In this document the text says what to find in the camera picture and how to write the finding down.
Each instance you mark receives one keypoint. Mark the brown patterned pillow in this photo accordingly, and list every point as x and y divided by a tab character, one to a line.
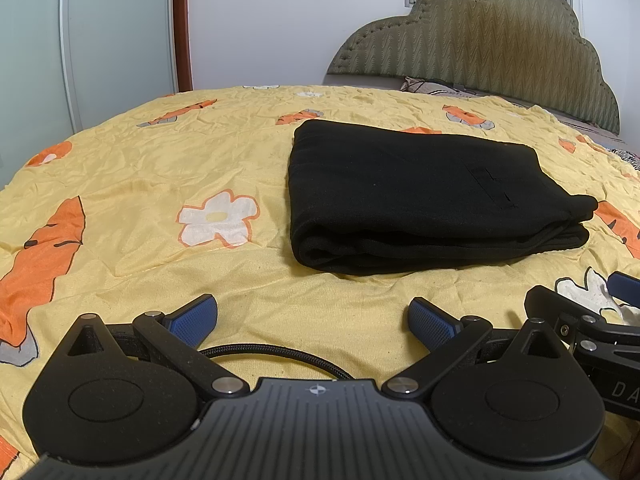
425	85

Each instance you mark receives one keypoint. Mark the yellow floral bedsheet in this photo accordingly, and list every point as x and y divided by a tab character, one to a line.
150	170

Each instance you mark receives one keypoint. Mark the olive padded headboard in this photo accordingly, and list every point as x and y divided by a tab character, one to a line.
475	50

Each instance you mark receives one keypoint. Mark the frosted floral wardrobe door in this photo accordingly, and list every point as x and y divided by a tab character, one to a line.
125	50
30	60

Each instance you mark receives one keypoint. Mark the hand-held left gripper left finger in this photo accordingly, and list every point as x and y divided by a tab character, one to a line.
192	320

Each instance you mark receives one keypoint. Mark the brown wooden wardrobe frame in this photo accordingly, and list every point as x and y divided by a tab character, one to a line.
183	25

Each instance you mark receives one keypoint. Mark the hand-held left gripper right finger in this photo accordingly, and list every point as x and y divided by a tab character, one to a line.
432	321

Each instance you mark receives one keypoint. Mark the black pants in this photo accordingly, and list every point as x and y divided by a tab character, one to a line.
400	200

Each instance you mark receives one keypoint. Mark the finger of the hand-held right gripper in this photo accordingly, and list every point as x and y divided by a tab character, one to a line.
560	307
627	287

